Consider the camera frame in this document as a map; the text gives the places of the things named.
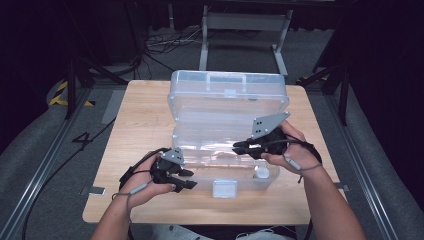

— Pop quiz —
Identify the grey right wrist strap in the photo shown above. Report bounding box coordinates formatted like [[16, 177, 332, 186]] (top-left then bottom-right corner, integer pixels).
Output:
[[283, 154, 323, 185]]

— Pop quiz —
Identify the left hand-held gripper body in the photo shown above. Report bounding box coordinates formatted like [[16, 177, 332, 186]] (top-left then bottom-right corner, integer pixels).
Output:
[[149, 147, 186, 186]]

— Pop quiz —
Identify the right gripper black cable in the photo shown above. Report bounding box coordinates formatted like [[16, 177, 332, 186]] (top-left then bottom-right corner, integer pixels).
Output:
[[266, 137, 323, 165]]

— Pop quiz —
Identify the aluminium floor rail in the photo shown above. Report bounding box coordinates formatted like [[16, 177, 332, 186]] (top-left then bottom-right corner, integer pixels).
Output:
[[0, 87, 94, 240]]

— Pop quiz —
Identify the grey left wrist strap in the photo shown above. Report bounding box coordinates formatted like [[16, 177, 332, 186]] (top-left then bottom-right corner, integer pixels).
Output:
[[111, 181, 150, 224]]

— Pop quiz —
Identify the grey floor plate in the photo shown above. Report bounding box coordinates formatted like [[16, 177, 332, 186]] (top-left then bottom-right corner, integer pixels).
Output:
[[101, 88, 127, 125]]

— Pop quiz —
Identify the grey tape piece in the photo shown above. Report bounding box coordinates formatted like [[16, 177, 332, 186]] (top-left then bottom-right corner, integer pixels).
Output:
[[79, 185, 107, 197], [334, 181, 351, 193]]

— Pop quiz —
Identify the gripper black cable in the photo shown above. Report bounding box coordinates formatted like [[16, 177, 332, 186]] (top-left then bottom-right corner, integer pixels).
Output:
[[118, 147, 169, 192], [266, 137, 323, 165]]

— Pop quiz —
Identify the small white bottle green label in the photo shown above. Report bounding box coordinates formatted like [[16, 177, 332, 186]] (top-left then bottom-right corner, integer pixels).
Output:
[[253, 166, 271, 180]]

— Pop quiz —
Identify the long black floor cable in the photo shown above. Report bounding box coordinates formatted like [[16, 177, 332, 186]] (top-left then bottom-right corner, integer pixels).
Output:
[[20, 116, 117, 240]]

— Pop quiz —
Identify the clear plastic storage box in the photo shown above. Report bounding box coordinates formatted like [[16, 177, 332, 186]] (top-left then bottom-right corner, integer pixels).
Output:
[[166, 69, 291, 200]]

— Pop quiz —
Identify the grey wrist strap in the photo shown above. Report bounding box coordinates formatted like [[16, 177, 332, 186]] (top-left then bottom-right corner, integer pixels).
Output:
[[283, 154, 323, 185], [111, 181, 150, 224]]

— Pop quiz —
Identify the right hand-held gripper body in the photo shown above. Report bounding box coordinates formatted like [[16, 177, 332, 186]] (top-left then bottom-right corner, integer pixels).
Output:
[[250, 111, 291, 160]]

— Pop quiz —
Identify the person's right hand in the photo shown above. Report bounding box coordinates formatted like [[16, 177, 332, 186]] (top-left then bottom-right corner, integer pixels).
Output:
[[260, 120, 323, 176]]

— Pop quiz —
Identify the black metal stand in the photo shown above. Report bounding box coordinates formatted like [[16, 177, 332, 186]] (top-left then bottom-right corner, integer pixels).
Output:
[[295, 62, 352, 127], [64, 55, 130, 120]]

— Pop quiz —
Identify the grey metal desk frame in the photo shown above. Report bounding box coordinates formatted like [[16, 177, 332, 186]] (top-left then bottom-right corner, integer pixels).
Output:
[[198, 4, 295, 80]]

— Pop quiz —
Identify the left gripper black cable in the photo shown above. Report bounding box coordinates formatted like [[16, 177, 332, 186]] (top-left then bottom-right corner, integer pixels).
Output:
[[118, 147, 169, 192]]

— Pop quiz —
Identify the person's left hand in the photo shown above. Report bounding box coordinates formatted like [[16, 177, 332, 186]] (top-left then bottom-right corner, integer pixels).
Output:
[[119, 151, 178, 211]]

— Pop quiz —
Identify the person's white clothing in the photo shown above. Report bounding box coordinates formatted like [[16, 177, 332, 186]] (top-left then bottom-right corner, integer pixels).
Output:
[[149, 224, 298, 240]]

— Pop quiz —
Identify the bundle of floor cables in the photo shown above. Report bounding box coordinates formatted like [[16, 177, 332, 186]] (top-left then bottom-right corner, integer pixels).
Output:
[[142, 25, 205, 83]]

